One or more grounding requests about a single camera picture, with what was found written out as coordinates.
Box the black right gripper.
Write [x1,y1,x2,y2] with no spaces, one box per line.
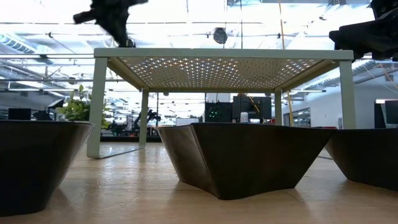
[328,11,398,62]

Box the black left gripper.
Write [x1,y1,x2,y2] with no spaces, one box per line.
[73,0,149,47]

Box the black wavy mini plate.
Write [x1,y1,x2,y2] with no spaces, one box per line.
[156,121,336,201]
[0,119,96,218]
[325,128,398,192]

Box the black monitor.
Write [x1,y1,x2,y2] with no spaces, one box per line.
[384,100,398,125]
[374,102,386,129]
[7,108,32,121]
[232,95,272,121]

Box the green potted plant white pot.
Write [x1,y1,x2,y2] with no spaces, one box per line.
[55,83,111,130]

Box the mint green perforated riser shelf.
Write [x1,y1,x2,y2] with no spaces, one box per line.
[86,47,356,159]

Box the white box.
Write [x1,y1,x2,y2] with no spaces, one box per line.
[175,117,200,126]

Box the black computer tower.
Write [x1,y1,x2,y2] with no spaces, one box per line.
[204,101,234,123]

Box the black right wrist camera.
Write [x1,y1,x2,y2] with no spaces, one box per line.
[369,0,398,18]

